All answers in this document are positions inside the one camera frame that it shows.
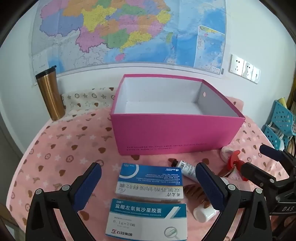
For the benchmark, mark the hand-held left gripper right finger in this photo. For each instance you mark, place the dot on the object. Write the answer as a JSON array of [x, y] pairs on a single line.
[[208, 185]]

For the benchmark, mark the white ointment tube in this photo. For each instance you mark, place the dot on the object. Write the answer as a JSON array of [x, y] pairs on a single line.
[[187, 169]]

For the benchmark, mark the pink printed blanket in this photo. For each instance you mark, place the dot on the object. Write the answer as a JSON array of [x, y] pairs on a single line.
[[57, 150]]

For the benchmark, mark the blue perforated plastic basket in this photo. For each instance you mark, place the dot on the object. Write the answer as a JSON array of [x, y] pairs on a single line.
[[272, 138], [283, 118]]

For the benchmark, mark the yellow plastic item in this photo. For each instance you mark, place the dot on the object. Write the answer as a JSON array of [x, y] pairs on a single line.
[[282, 102]]

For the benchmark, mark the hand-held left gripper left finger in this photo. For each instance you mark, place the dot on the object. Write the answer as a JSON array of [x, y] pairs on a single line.
[[89, 183]]

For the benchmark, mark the colourful wall map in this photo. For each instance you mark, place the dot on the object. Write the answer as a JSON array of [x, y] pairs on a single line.
[[115, 34]]

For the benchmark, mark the white wall socket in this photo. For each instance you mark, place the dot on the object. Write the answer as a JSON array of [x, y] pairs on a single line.
[[236, 64]]

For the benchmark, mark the white wall switch panel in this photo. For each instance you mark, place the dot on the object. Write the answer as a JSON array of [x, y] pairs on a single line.
[[252, 73]]

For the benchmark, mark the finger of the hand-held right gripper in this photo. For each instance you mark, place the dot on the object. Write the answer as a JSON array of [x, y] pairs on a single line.
[[252, 171], [269, 151]]

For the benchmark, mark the brown bottle with white cap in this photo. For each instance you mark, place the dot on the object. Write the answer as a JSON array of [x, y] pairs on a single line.
[[196, 194]]

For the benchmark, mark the white tape roll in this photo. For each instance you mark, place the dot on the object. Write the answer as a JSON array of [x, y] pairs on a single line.
[[224, 154]]

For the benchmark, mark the gold metal tumbler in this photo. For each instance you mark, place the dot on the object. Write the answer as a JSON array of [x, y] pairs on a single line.
[[49, 97]]

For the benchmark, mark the pink cardboard box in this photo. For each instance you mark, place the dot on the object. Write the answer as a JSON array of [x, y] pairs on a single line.
[[173, 132]]

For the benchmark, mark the red corkscrew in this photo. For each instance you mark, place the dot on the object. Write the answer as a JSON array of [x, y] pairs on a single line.
[[234, 158]]

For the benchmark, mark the light blue white medicine box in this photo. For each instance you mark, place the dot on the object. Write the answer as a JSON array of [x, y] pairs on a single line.
[[143, 222]]

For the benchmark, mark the dark blue white medicine box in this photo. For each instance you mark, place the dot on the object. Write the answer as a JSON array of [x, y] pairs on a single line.
[[148, 178]]

